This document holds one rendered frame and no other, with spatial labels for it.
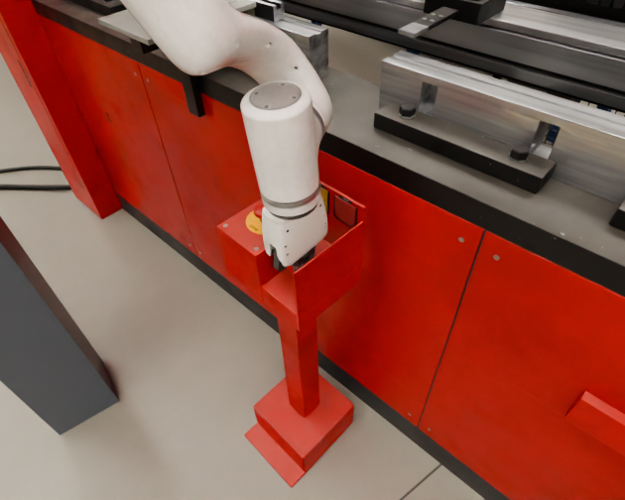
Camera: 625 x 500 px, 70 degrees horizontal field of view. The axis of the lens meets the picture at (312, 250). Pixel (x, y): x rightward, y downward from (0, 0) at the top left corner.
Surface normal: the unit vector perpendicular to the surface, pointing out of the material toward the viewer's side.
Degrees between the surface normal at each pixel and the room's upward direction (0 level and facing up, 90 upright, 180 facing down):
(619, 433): 90
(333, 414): 0
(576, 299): 90
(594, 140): 90
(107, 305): 0
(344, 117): 0
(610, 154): 90
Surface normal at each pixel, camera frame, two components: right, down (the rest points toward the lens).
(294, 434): -0.03, -0.70
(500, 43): -0.68, 0.54
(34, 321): 0.58, 0.57
